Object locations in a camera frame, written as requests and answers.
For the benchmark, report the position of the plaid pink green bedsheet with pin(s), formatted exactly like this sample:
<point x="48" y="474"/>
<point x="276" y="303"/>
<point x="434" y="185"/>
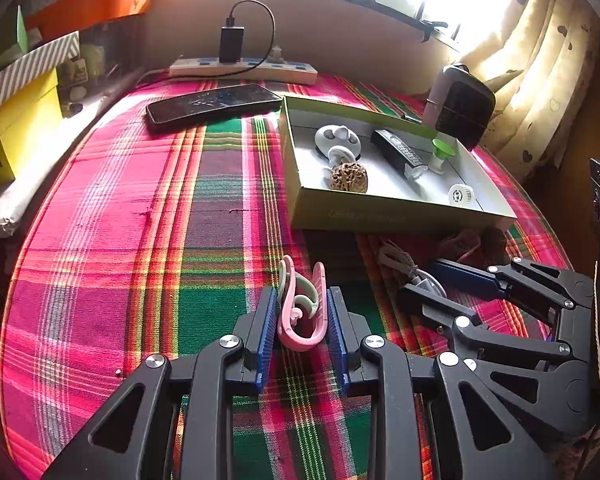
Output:
<point x="151" y="244"/>

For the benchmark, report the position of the white power strip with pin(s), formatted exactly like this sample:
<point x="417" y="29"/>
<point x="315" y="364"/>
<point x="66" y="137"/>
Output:
<point x="289" y="72"/>

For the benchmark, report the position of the pink folding clip holder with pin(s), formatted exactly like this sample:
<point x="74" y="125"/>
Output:
<point x="302" y="320"/>

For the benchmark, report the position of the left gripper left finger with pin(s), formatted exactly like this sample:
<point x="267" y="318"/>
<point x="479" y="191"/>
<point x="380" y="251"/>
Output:
<point x="257" y="330"/>

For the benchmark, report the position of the cream patterned curtain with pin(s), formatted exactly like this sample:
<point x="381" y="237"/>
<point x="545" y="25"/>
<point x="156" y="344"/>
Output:
<point x="540" y="56"/>

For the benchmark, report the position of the grey black portable heater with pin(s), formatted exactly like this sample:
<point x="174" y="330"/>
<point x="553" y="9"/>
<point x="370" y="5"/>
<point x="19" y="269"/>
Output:
<point x="459" y="105"/>

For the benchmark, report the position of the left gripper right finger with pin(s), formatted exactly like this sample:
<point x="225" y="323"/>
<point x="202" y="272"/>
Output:
<point x="345" y="333"/>

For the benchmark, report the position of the brown carved walnut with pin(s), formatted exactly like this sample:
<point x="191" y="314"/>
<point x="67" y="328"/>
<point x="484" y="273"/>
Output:
<point x="349" y="177"/>

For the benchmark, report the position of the yellow box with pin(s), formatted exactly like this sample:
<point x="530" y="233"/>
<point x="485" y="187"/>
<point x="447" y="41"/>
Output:
<point x="26" y="120"/>

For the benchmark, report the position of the black charger with cable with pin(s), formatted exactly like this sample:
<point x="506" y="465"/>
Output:
<point x="230" y="48"/>

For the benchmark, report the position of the green mushroom shaped lamp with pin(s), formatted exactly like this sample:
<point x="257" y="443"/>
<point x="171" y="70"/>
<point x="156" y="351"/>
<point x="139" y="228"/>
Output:
<point x="442" y="152"/>

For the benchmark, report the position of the black smartphone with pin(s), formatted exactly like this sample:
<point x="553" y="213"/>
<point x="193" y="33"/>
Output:
<point x="202" y="107"/>

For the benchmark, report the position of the striped white box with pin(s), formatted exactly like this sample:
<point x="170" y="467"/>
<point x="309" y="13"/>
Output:
<point x="36" y="63"/>

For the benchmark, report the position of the green box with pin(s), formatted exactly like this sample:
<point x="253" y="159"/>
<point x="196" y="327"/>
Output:
<point x="14" y="41"/>

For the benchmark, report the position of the white plug adapter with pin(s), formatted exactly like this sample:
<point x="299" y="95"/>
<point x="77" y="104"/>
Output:
<point x="276" y="55"/>

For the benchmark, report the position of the small white cylindrical jar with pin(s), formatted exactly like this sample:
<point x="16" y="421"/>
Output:
<point x="462" y="195"/>

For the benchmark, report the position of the orange tray shelf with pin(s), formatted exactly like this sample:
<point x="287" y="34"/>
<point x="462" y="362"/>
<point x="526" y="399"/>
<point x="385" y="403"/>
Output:
<point x="65" y="16"/>

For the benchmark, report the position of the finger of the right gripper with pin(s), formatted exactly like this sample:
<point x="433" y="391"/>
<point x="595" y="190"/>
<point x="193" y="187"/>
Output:
<point x="435" y="312"/>
<point x="487" y="285"/>

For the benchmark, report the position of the black perforated speaker device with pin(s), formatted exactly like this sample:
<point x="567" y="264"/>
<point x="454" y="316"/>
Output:
<point x="398" y="154"/>

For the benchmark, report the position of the small white mushroom object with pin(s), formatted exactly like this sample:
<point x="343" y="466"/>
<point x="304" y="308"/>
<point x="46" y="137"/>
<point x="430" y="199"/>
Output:
<point x="338" y="155"/>

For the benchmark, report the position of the white round earbud case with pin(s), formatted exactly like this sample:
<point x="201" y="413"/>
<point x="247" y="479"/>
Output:
<point x="337" y="136"/>

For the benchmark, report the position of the green grey cardboard box tray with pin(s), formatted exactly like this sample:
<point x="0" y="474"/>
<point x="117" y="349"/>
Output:
<point x="391" y="204"/>

